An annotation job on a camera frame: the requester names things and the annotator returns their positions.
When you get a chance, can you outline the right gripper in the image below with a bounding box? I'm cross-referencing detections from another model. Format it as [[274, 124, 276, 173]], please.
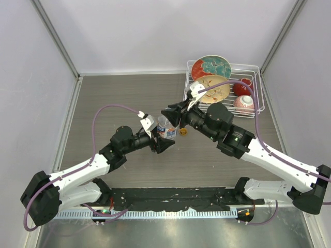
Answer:
[[162, 98, 218, 142]]

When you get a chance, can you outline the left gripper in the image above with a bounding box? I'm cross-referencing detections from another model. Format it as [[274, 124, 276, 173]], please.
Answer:
[[122, 125, 174, 154]]

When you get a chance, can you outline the clear plastic water bottle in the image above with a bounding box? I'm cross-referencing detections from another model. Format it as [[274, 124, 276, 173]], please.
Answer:
[[157, 115, 177, 140]]

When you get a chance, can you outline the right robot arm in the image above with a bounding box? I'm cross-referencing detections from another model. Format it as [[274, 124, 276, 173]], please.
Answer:
[[161, 101, 330, 215]]

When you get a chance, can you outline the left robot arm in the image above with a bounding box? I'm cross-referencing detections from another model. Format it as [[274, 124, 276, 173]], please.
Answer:
[[20, 126, 175, 231]]

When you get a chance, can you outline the orange bottle cap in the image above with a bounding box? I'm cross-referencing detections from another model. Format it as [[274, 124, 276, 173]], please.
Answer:
[[179, 128, 188, 136]]

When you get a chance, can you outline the cream floral plate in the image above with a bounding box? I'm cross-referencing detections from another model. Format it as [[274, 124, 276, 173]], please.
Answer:
[[196, 75, 230, 104]]

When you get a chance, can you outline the red and teal plate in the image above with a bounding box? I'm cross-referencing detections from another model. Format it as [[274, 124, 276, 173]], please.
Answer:
[[191, 55, 232, 80]]

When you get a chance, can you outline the red bowl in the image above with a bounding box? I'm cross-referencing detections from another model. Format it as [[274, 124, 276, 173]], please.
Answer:
[[233, 78, 254, 97]]

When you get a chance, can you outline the pink patterned bowl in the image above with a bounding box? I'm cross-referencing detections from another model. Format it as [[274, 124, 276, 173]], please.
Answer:
[[233, 95, 254, 113]]

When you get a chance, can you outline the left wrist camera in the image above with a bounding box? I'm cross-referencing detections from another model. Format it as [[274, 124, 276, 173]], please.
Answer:
[[137, 111, 157, 138]]

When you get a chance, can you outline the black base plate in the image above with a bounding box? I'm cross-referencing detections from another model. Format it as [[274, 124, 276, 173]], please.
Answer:
[[80, 186, 264, 212]]

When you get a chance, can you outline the white wire dish rack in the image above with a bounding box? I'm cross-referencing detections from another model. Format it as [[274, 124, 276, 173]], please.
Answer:
[[183, 60, 265, 118]]

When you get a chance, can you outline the white slotted cable duct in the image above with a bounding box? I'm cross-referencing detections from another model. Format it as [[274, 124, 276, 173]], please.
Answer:
[[55, 208, 237, 220]]

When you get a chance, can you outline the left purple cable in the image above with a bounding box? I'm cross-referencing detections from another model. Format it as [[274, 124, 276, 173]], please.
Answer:
[[23, 104, 145, 232]]

